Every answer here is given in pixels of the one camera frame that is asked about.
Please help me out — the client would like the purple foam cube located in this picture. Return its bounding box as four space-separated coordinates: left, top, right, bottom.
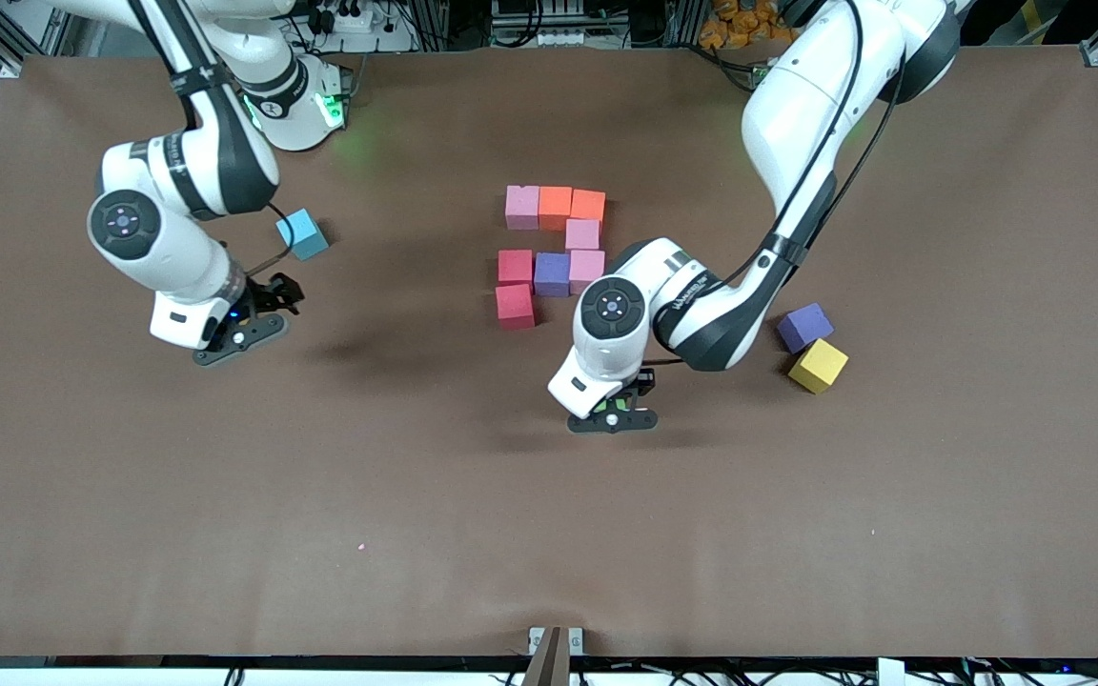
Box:
776 302 836 355
534 252 572 298

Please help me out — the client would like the red foam cube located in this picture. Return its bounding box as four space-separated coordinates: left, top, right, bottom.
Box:
495 284 537 332
497 249 536 288

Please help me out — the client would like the yellow foam cube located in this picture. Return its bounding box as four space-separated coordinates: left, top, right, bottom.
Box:
787 337 850 395

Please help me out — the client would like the light blue foam cube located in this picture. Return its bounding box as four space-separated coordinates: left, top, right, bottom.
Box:
275 208 331 262

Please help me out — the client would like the orange bagged items pile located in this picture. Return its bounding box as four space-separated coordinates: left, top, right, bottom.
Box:
699 0 803 50

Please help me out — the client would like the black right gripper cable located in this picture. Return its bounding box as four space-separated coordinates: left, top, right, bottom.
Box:
246 202 297 279

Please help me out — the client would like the metal bracket with post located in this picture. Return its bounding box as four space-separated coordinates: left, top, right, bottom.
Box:
527 625 585 686

